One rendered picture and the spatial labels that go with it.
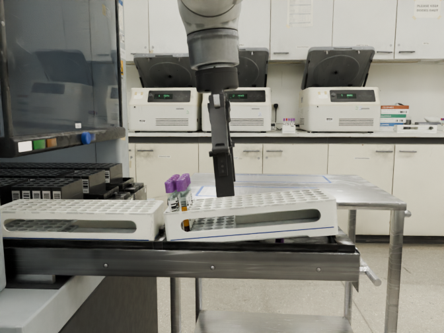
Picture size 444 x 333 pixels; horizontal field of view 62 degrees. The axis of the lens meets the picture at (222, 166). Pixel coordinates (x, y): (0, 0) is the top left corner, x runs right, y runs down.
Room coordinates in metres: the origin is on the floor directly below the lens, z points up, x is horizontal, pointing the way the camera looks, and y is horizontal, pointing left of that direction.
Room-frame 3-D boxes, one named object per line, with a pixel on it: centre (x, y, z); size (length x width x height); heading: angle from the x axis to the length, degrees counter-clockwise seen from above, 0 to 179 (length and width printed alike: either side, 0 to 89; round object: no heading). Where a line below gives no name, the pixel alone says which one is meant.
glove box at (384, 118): (3.36, -1.50, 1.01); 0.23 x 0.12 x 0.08; 87
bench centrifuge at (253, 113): (3.27, -0.13, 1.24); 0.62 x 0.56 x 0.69; 178
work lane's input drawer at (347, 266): (0.68, 0.09, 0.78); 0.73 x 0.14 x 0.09; 87
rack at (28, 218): (0.68, 0.27, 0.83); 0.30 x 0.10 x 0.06; 87
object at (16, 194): (0.84, 0.44, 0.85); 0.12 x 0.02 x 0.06; 178
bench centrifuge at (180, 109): (3.30, 0.46, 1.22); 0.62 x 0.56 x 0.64; 175
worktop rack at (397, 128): (3.03, -1.56, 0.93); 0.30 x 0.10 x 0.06; 79
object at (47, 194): (0.84, 0.38, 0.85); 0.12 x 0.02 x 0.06; 177
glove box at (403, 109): (3.35, -1.52, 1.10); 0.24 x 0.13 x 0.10; 86
